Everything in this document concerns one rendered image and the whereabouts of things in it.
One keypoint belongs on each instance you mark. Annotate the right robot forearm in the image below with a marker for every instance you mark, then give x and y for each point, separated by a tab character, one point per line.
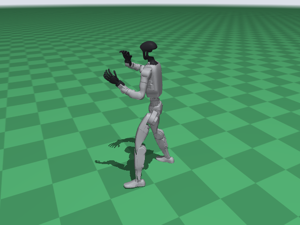
133	66

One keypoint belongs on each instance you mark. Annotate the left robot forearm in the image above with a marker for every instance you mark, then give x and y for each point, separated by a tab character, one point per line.
131	93

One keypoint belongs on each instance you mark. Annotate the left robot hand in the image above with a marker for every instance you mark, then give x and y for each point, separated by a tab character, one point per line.
112	79

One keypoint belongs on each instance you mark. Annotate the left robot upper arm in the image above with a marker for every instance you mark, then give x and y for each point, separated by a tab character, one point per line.
145	76

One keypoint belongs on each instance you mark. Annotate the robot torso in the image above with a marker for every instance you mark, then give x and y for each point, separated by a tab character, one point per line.
154	88

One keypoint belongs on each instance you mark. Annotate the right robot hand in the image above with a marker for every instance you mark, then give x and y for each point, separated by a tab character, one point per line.
127	57

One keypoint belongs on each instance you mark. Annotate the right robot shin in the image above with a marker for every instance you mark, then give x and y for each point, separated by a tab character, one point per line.
162	143

